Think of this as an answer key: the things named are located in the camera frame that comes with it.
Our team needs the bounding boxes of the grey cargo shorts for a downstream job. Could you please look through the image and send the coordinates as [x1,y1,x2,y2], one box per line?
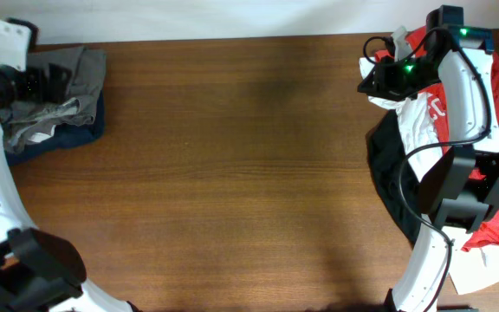
[0,46,107,154]

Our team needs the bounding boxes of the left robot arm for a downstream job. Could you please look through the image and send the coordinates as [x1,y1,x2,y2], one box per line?
[0,18,135,312]

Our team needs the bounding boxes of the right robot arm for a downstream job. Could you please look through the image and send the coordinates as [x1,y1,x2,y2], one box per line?
[357,5,499,311]

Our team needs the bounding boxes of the navy blue folded garment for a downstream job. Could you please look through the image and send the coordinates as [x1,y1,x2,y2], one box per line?
[5,92,105,166]

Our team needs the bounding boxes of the black garment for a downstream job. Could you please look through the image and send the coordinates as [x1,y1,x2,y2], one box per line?
[366,110,420,246]

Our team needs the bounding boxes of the red t-shirt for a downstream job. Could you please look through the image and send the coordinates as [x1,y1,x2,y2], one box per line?
[374,25,499,253]

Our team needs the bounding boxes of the white t-shirt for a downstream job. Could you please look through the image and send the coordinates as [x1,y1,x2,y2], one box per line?
[359,55,499,296]

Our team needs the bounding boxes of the right black cable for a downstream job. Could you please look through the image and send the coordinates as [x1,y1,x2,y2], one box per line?
[361,26,493,312]

